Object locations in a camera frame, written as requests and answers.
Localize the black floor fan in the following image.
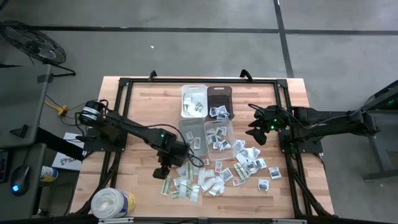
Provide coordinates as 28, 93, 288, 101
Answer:
0, 19, 77, 78

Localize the black computer mouse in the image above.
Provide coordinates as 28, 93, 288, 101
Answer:
10, 164, 32, 197

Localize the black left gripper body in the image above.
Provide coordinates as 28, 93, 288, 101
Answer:
157, 138, 190, 169

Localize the light grey plastic bin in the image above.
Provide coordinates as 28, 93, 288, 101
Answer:
177, 118, 210, 158

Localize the green stripe packet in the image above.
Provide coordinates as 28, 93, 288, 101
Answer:
233, 162, 248, 181

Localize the dark smoked plastic bin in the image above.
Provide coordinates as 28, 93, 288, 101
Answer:
206, 85, 234, 121

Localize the small white blue can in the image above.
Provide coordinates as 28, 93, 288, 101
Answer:
39, 165, 59, 183

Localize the grey metal bracket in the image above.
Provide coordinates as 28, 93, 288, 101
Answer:
98, 217, 134, 224
272, 218, 308, 224

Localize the yellow wipes canister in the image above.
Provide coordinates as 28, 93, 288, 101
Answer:
90, 187, 137, 220

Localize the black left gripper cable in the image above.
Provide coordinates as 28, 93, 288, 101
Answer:
146, 123, 205, 169

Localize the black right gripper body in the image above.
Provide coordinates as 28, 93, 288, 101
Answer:
255, 105, 292, 133

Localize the clear plastic bin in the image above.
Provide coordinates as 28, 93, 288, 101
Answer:
203, 119, 236, 161

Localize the green edged white packet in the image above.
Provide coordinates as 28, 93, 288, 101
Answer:
185, 161, 194, 181

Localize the black keyboard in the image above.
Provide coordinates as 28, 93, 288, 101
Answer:
0, 148, 11, 184

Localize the white plastic bin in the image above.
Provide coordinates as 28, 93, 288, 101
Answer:
181, 84, 208, 119

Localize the black desk bracket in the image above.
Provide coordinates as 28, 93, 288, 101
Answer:
9, 124, 30, 139

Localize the grey desk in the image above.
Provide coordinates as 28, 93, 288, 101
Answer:
0, 64, 53, 218

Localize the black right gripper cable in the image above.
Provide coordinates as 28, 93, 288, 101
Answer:
248, 103, 354, 127

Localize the black metal stand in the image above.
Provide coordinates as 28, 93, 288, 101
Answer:
362, 79, 398, 183

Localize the yellow power plug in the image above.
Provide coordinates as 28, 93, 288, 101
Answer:
45, 98, 69, 116

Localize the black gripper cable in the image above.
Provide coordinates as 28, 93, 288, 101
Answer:
248, 103, 354, 127
146, 123, 205, 169

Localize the white cardboard box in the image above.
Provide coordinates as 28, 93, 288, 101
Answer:
51, 131, 85, 172

